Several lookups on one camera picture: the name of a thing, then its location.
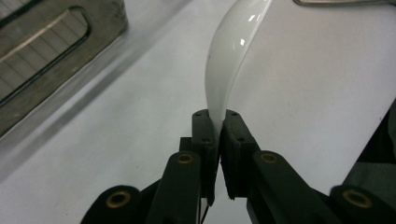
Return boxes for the clear grey plastic bin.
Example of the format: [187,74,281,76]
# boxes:
[0,0,129,138]

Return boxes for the white ceramic spoon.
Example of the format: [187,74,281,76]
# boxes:
[204,0,275,133]

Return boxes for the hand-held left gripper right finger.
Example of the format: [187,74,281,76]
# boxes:
[219,108,341,224]

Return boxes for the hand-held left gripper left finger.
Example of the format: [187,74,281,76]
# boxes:
[146,108,219,224]

